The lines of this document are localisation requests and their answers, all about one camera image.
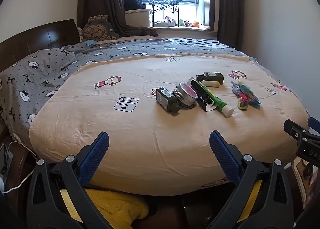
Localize grey blue knotted rope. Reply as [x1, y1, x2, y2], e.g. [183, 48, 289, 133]
[231, 81, 245, 99]

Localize white storage box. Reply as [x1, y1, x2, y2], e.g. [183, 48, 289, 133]
[125, 8, 151, 27]

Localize right dark curtain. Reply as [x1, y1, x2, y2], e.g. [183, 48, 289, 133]
[209, 0, 245, 50]

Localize dark wooden headboard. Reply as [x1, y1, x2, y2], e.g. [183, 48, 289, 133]
[0, 19, 80, 71]

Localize black folding rack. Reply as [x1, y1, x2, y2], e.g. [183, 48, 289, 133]
[148, 0, 180, 26]

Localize green white tube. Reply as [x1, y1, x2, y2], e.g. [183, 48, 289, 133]
[197, 81, 234, 118]

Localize dark blue folded clothes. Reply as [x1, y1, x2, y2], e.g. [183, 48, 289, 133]
[124, 0, 146, 11]

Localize dark curtain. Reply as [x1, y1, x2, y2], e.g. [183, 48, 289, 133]
[209, 0, 245, 50]
[76, 0, 158, 37]

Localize small dark green bottle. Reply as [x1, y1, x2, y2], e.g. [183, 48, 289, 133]
[156, 87, 180, 113]

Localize left dark curtain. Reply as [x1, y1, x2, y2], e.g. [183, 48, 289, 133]
[76, 0, 158, 37]

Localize brown patterned pillow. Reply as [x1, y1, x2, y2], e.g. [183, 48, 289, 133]
[82, 15, 120, 42]

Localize large dark green bottle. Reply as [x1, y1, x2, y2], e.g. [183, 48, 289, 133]
[196, 72, 224, 85]

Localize yellow fluffy blanket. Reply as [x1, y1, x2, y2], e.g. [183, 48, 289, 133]
[86, 188, 149, 228]

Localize black cosmetic box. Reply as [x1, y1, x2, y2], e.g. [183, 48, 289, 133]
[190, 79, 217, 112]

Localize round metal tin pink label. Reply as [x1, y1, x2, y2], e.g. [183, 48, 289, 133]
[172, 83, 198, 109]

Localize window sill toys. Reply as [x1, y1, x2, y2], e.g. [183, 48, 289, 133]
[153, 16, 200, 28]

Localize small yellow lotion bottle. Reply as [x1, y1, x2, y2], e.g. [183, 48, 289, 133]
[201, 80, 220, 87]

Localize beige cartoon print blanket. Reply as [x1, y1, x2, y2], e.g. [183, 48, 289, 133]
[29, 54, 309, 196]

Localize colourful candy wrapper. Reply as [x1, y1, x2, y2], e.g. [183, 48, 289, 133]
[236, 80, 261, 105]

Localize white charging cable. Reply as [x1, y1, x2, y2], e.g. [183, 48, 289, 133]
[0, 138, 38, 194]

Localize pink green rope ring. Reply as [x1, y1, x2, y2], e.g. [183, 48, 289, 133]
[236, 93, 250, 111]

